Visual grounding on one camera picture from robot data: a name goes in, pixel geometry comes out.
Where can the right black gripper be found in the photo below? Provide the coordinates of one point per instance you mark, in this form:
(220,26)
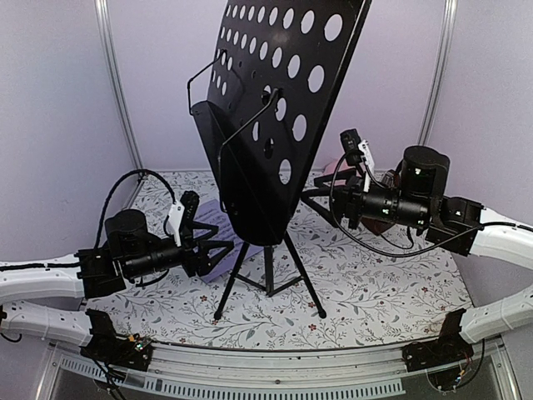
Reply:
(351,196)

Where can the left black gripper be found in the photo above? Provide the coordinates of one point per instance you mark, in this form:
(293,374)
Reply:
(191,263)

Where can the black folding tripod stand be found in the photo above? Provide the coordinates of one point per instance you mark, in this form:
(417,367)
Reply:
(269,286)

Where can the black perforated music stand desk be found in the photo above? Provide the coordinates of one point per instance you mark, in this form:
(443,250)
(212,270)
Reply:
(275,75)

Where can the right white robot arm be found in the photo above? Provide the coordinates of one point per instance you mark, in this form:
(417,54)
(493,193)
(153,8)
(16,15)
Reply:
(458,225)

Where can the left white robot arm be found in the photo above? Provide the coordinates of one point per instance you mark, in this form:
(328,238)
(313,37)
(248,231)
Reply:
(129,254)

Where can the pink plastic plate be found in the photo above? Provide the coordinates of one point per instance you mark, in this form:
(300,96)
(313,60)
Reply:
(330,167)

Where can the purple sheet music paper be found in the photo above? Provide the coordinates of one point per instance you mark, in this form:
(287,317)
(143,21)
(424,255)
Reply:
(209,213)

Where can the dark red metronome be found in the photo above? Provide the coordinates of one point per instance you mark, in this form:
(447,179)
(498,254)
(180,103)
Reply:
(390,179)

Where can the floral patterned table mat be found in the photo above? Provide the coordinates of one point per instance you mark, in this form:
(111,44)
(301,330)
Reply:
(388,290)

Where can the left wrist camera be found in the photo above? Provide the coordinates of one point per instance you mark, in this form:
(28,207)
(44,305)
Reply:
(183,212)

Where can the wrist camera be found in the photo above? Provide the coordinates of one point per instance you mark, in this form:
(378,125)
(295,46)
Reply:
(183,212)
(357,151)

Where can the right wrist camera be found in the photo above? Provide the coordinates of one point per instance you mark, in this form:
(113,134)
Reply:
(357,151)

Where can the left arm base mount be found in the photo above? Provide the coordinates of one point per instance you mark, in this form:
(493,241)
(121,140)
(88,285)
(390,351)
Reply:
(106,346)

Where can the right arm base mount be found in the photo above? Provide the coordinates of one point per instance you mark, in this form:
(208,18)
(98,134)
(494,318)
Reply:
(448,347)

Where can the right aluminium frame post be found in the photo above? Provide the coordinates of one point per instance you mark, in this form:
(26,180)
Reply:
(443,52)

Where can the aluminium frame post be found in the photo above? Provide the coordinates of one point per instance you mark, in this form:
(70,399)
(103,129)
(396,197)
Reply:
(443,52)
(105,32)

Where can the front aluminium rail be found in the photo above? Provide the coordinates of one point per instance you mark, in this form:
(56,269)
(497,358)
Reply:
(380,372)

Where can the left aluminium frame post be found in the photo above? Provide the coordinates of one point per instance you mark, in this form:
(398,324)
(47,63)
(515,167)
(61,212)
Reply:
(105,32)

